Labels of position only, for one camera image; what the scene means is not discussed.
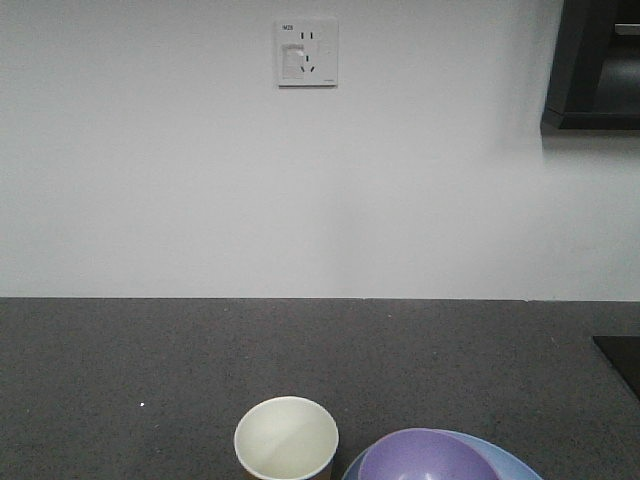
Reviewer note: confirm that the brown paper cup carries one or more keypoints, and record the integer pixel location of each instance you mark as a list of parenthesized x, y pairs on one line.
[(287, 437)]

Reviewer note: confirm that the purple plastic bowl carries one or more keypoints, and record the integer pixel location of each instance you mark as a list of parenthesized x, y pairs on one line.
[(420, 453)]

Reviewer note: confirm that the light blue plastic plate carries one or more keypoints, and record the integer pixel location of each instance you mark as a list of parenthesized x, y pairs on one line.
[(506, 465)]

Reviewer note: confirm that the black range hood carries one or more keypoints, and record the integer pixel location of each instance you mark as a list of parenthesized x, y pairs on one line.
[(593, 91)]

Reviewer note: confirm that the black induction cooktop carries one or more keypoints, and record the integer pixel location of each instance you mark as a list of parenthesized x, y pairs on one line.
[(623, 354)]

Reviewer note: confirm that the right white wall socket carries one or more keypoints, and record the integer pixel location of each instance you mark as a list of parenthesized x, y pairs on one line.
[(306, 52)]

